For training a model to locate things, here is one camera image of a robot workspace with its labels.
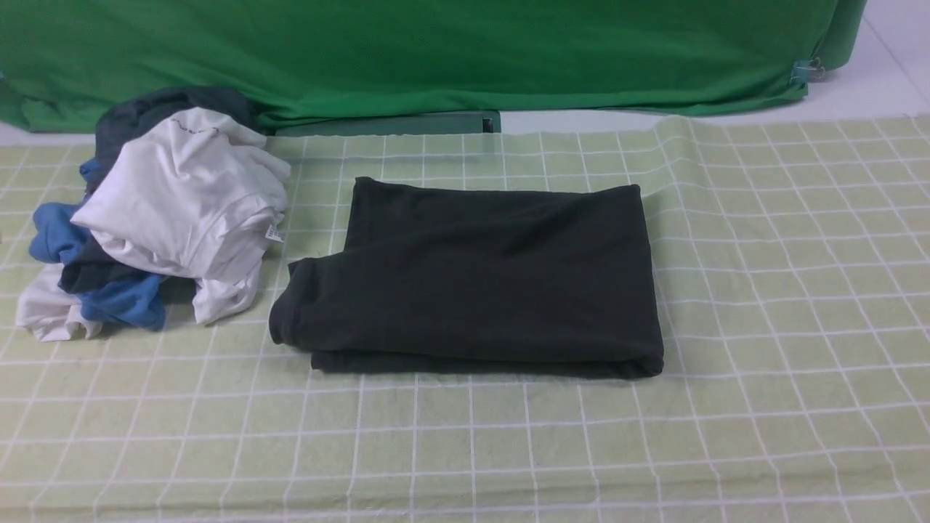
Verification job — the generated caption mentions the dark gray long-sleeved shirt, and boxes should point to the dark gray long-sleeved shirt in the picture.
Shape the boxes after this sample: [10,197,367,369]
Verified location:
[268,177,665,380]

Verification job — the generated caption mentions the white crumpled shirt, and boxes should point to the white crumpled shirt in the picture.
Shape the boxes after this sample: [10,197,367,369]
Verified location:
[16,107,293,342]

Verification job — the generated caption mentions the blue crumpled shirt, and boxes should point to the blue crumpled shirt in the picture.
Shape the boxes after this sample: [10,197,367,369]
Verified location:
[16,198,166,341]

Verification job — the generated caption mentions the light green checkered tablecloth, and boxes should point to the light green checkered tablecloth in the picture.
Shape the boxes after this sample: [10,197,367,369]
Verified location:
[1,115,929,522]

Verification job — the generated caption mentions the blue binder clip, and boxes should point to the blue binder clip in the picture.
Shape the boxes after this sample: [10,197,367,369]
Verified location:
[788,57,826,86]

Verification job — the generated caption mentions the green backdrop cloth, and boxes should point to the green backdrop cloth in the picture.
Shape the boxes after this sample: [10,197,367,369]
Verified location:
[1,1,865,133]

